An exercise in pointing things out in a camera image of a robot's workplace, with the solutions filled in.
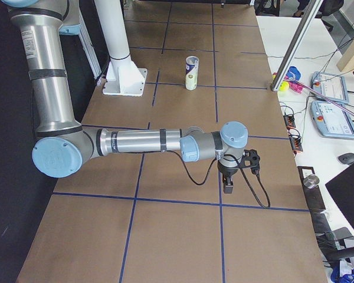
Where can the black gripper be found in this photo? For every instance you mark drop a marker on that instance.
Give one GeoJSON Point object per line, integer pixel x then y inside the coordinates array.
{"type": "Point", "coordinates": [226, 168]}

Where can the yellow Wilson tennis ball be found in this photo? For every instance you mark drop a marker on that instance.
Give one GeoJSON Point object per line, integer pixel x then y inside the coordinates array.
{"type": "Point", "coordinates": [191, 80]}

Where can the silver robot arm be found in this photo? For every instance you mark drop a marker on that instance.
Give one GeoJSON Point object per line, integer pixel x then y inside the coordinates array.
{"type": "Point", "coordinates": [63, 144]}

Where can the spare yellow tennis ball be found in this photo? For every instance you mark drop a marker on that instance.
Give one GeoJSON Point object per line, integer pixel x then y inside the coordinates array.
{"type": "Point", "coordinates": [284, 86]}

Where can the black orange power strip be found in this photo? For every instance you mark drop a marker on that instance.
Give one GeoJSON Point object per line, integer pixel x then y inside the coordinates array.
{"type": "Point", "coordinates": [295, 141]}
{"type": "Point", "coordinates": [289, 121]}

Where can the small metal cup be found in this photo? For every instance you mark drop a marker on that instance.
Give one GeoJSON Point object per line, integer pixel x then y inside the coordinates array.
{"type": "Point", "coordinates": [311, 181]}

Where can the pink cloth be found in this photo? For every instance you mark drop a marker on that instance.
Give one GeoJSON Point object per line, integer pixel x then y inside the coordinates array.
{"type": "Point", "coordinates": [295, 86]}

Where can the near teach pendant tablet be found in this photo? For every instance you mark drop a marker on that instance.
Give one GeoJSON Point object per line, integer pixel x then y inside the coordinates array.
{"type": "Point", "coordinates": [331, 121]}

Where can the teach pendant tablet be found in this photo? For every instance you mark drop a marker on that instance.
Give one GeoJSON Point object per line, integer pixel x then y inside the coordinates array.
{"type": "Point", "coordinates": [331, 86]}
{"type": "Point", "coordinates": [331, 121]}

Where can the black monitor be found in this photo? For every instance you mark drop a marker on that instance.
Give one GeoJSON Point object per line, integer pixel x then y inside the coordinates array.
{"type": "Point", "coordinates": [341, 189]}

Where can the black computer mouse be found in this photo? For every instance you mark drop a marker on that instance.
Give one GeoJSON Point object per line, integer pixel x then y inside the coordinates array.
{"type": "Point", "coordinates": [346, 158]}

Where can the blue cloth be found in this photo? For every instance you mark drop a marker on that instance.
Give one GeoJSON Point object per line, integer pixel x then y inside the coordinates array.
{"type": "Point", "coordinates": [293, 73]}

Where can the far teach pendant tablet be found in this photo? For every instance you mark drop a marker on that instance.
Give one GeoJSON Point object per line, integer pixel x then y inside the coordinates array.
{"type": "Point", "coordinates": [331, 86]}

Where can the white grabber stick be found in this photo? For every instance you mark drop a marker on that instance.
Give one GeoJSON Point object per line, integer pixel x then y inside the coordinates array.
{"type": "Point", "coordinates": [322, 97]}

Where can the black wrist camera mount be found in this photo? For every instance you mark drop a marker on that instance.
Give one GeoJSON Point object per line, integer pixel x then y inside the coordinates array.
{"type": "Point", "coordinates": [250, 159]}

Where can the aluminium frame post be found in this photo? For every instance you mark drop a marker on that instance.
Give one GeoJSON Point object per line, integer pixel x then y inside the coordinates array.
{"type": "Point", "coordinates": [299, 34]}

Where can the white pedestal column with base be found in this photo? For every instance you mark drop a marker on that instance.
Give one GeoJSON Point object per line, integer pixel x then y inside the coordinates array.
{"type": "Point", "coordinates": [123, 77]}

